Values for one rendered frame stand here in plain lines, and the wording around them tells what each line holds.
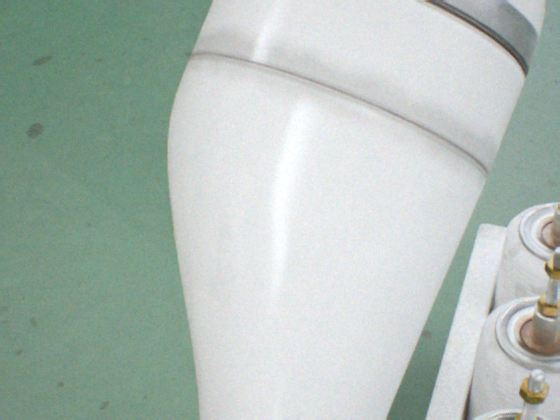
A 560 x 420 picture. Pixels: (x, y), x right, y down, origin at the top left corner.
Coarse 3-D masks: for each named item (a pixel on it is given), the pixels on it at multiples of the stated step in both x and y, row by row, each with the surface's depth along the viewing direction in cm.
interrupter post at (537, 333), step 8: (536, 304) 86; (536, 312) 86; (536, 320) 86; (544, 320) 85; (552, 320) 85; (536, 328) 87; (544, 328) 86; (552, 328) 86; (536, 336) 87; (544, 336) 87; (552, 336) 87; (536, 344) 87; (544, 344) 87; (552, 344) 87
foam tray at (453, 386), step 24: (480, 240) 106; (480, 264) 104; (480, 288) 102; (456, 312) 100; (480, 312) 100; (456, 336) 98; (456, 360) 96; (456, 384) 94; (432, 408) 92; (456, 408) 92
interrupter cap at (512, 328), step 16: (512, 304) 90; (528, 304) 90; (512, 320) 89; (528, 320) 89; (496, 336) 88; (512, 336) 88; (528, 336) 88; (512, 352) 86; (528, 352) 86; (544, 352) 87; (528, 368) 86; (544, 368) 85
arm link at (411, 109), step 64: (256, 0) 30; (320, 0) 29; (384, 0) 29; (192, 64) 31; (256, 64) 29; (320, 64) 29; (384, 64) 29; (448, 64) 29; (512, 64) 31; (192, 128) 30; (256, 128) 29; (320, 128) 29; (384, 128) 29; (448, 128) 29; (192, 192) 30; (256, 192) 29; (320, 192) 29; (384, 192) 29; (448, 192) 30; (192, 256) 30; (256, 256) 29; (320, 256) 28; (384, 256) 29; (448, 256) 31; (192, 320) 30; (256, 320) 28; (320, 320) 29; (384, 320) 30; (256, 384) 28; (320, 384) 29; (384, 384) 30
